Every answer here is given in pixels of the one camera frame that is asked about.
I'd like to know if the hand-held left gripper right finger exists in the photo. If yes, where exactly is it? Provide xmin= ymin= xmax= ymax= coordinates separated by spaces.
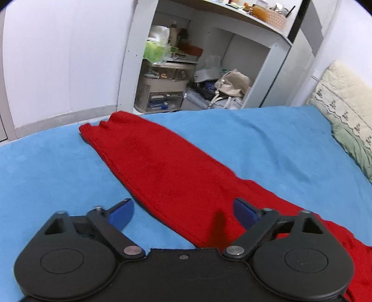
xmin=223 ymin=198 xmax=324 ymax=261

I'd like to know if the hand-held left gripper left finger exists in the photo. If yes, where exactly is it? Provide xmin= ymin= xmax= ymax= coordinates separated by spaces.
xmin=43 ymin=199 xmax=146 ymax=262

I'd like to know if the red knit sweater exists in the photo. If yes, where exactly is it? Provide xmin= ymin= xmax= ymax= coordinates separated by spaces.
xmin=79 ymin=111 xmax=372 ymax=302

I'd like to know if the blue blanket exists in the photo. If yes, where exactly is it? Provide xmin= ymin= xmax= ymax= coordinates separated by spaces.
xmin=0 ymin=105 xmax=372 ymax=302

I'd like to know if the clear plastic drawer organizer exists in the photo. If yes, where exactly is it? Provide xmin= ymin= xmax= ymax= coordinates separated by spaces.
xmin=134 ymin=62 xmax=190 ymax=114

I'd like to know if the beige fabric bag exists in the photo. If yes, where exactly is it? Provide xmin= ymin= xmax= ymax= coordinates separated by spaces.
xmin=213 ymin=69 xmax=253 ymax=98

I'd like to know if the green pillow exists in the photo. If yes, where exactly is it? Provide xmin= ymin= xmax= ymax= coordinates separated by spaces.
xmin=331 ymin=120 xmax=372 ymax=184

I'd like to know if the translucent plastic bag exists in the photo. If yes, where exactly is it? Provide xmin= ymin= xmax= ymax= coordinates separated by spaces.
xmin=194 ymin=55 xmax=231 ymax=84

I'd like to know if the white desk shelf unit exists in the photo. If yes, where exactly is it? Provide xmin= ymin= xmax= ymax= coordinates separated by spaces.
xmin=117 ymin=0 xmax=293 ymax=115

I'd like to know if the cream patterned pillow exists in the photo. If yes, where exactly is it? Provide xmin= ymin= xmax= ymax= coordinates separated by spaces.
xmin=307 ymin=60 xmax=372 ymax=151

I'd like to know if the green plastic item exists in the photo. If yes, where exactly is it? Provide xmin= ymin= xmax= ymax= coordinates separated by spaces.
xmin=143 ymin=40 xmax=173 ymax=63

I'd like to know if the red box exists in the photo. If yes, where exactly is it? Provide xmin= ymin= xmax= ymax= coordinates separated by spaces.
xmin=185 ymin=43 xmax=204 ymax=58

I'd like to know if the white plastic bag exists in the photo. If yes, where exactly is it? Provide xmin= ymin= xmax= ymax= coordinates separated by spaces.
xmin=148 ymin=25 xmax=170 ymax=44

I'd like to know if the woven basket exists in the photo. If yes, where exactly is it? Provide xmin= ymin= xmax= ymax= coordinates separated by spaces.
xmin=265 ymin=6 xmax=288 ymax=30

